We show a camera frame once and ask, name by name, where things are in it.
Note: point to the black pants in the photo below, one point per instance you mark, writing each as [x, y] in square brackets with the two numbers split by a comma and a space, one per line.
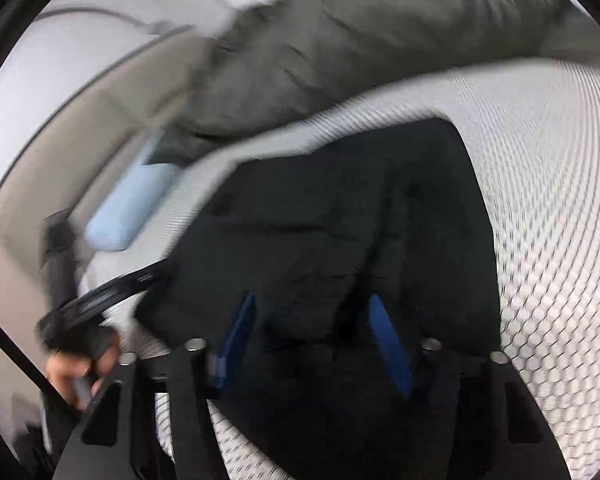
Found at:
[395, 212]

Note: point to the person's left hand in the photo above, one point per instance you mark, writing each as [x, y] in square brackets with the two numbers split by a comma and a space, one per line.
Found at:
[64, 369]

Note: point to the dark grey duvet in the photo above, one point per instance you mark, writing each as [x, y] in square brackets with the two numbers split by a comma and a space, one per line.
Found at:
[288, 60]

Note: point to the light blue pillow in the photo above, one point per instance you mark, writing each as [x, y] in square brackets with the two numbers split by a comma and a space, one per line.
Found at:
[132, 200]

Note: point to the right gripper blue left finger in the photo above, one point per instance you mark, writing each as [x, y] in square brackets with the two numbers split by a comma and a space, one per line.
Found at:
[197, 373]

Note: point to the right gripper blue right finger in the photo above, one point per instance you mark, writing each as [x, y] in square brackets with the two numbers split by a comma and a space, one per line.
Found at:
[428, 379]

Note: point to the beige upholstered headboard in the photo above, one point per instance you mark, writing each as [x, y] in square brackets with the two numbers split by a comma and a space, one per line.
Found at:
[71, 163]

